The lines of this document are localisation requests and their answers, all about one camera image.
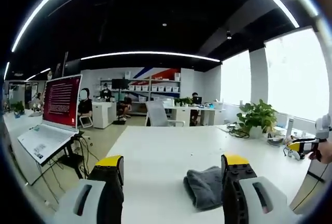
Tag black monitor on stand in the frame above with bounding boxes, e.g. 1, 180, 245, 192
111, 78, 130, 125

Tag grey mesh office chair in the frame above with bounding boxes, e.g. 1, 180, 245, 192
144, 101, 186, 128

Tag black cables under stand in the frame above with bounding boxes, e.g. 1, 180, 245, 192
38, 132, 97, 204

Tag potted green plant white pot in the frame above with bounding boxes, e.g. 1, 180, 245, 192
236, 99, 279, 139

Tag small green plant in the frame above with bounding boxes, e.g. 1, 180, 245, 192
11, 101, 25, 115

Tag black laptop stand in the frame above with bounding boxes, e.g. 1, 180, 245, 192
38, 132, 88, 180

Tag white cabinet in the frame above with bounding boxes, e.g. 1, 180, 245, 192
91, 101, 117, 129

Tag shelf with white bins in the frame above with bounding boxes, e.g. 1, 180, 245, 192
100, 71, 182, 116

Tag black cables on table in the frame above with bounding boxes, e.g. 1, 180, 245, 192
227, 123, 250, 139

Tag white laptop with red screen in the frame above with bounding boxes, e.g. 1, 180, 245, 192
17, 74, 82, 166

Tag row of small desk plants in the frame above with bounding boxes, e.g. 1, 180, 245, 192
174, 96, 194, 107

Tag white chair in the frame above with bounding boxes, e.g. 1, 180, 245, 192
78, 116, 94, 129

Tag person's right hand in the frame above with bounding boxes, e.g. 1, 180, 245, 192
308, 139, 332, 164

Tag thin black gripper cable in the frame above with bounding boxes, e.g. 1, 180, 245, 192
307, 162, 330, 183

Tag white bottle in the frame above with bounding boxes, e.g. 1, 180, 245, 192
286, 116, 295, 138

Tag grey towel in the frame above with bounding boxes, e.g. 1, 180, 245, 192
183, 166, 224, 211

